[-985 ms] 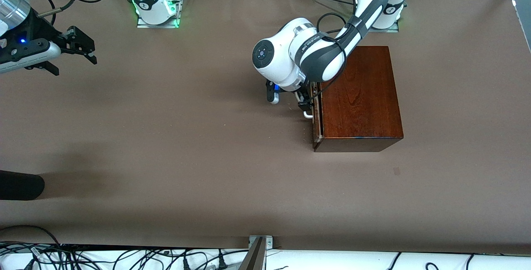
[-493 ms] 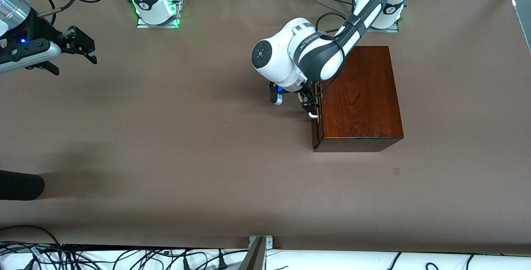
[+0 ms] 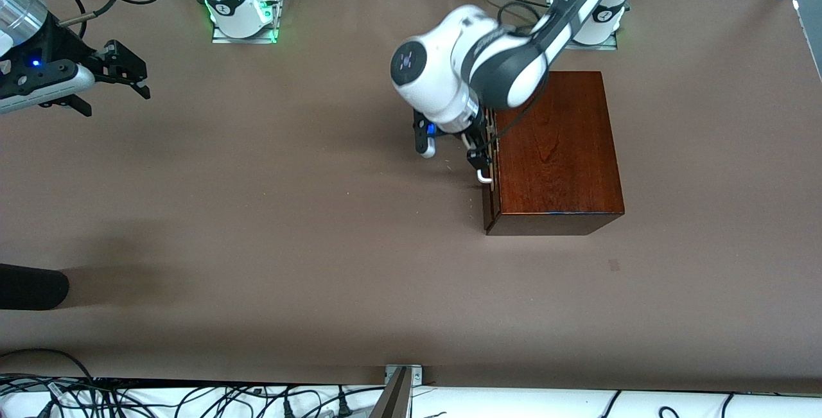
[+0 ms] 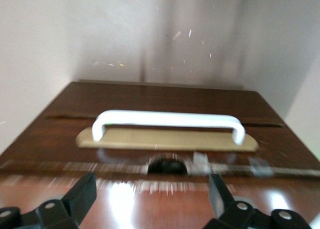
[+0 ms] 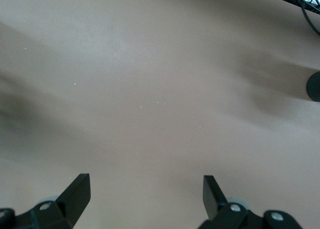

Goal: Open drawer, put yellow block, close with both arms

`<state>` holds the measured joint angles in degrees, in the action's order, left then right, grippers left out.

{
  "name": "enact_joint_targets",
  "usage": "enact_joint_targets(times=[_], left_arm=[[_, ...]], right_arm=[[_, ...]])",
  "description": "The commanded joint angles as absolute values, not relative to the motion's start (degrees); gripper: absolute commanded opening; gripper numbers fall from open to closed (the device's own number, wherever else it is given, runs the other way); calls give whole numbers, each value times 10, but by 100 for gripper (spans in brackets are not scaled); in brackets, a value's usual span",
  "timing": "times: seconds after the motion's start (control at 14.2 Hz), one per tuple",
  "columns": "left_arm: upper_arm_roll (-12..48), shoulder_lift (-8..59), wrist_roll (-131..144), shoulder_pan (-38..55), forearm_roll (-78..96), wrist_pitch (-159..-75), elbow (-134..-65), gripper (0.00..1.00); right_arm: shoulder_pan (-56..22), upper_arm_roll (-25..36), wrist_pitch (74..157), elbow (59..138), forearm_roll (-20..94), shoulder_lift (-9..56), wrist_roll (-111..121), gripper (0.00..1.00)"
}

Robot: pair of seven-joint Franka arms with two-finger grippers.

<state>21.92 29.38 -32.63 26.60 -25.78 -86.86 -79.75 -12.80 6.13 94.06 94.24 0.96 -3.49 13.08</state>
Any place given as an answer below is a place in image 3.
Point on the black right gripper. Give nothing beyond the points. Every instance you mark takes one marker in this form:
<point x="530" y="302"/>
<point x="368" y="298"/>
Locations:
<point x="69" y="52"/>

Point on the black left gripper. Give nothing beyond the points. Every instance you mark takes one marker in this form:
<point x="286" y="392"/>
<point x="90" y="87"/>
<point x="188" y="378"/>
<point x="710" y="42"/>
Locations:
<point x="476" y="137"/>

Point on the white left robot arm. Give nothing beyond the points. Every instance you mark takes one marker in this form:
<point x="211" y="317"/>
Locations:
<point x="437" y="78"/>

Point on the dark wooden drawer cabinet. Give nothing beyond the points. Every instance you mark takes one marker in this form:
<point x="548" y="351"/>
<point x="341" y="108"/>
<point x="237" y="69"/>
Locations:
<point x="555" y="148"/>

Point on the black foam cylinder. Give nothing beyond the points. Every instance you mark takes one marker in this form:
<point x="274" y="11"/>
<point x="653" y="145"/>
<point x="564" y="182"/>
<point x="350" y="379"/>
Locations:
<point x="32" y="286"/>

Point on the black power plug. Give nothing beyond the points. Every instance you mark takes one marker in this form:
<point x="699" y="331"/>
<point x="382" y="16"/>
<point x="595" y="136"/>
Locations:
<point x="344" y="405"/>
<point x="288" y="409"/>

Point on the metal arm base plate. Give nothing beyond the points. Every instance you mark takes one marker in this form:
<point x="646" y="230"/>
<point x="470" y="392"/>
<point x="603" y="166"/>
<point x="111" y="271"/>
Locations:
<point x="257" y="36"/>
<point x="594" y="47"/>

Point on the aluminium profile beam with bracket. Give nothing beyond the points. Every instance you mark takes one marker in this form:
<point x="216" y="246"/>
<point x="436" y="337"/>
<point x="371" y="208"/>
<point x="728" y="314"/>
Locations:
<point x="398" y="392"/>

